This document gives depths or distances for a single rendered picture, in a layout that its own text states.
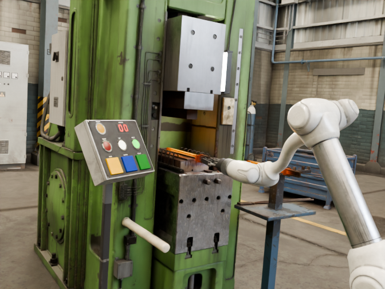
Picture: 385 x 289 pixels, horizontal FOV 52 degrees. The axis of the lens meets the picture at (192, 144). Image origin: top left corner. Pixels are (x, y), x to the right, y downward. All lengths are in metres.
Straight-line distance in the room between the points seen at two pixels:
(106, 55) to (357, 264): 1.82
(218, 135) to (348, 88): 8.09
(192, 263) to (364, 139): 8.17
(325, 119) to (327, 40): 9.61
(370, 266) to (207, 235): 1.17
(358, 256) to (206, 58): 1.35
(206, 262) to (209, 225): 0.22
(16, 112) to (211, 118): 5.11
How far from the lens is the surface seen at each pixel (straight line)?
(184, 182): 2.19
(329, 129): 1.49
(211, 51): 2.31
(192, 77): 2.23
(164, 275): 2.44
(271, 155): 6.24
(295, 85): 11.29
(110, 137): 1.84
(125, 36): 2.21
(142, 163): 1.91
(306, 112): 1.45
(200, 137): 2.67
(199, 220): 2.31
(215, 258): 2.48
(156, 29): 2.30
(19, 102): 7.30
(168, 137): 2.72
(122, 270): 2.34
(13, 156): 7.36
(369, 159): 10.12
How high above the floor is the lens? 1.30
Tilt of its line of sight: 6 degrees down
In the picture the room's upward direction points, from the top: 4 degrees clockwise
